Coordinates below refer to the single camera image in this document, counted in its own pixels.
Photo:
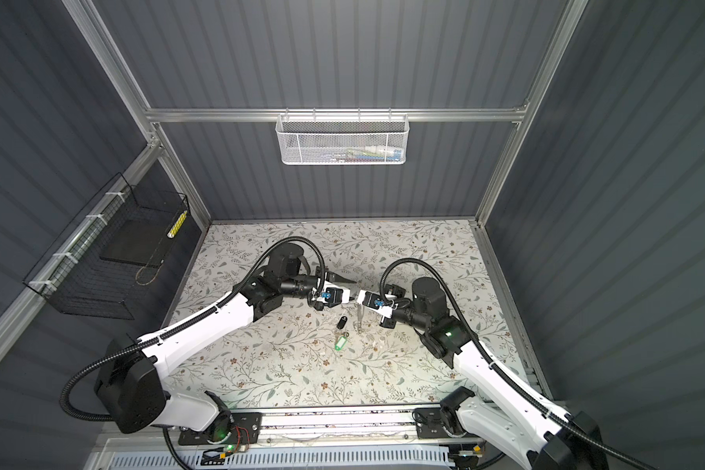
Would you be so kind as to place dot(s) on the yellow marker in basket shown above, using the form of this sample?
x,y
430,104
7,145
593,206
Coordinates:
x,y
176,226

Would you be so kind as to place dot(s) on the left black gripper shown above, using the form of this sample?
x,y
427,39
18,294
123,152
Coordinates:
x,y
332,277

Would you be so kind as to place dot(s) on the pens in white basket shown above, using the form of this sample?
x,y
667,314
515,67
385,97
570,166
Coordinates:
x,y
368,154

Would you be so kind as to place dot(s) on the white ventilated cable duct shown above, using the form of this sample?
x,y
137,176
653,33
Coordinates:
x,y
330,457

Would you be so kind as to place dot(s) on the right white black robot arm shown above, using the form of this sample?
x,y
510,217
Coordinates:
x,y
517,420

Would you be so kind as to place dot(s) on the white wire mesh basket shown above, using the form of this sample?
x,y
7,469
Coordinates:
x,y
303,140

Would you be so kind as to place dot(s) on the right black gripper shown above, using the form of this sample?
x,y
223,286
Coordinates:
x,y
396,290

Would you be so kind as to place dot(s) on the black pad in basket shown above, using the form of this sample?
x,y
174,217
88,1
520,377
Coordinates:
x,y
139,243

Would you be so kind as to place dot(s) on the floral table mat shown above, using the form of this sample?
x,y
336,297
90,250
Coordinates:
x,y
287,359

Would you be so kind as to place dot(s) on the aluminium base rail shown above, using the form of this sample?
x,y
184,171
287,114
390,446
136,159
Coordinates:
x,y
296,427

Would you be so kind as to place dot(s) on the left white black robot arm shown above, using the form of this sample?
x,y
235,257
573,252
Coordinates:
x,y
131,387

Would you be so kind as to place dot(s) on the black wire basket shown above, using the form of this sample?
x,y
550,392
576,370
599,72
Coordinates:
x,y
115,263

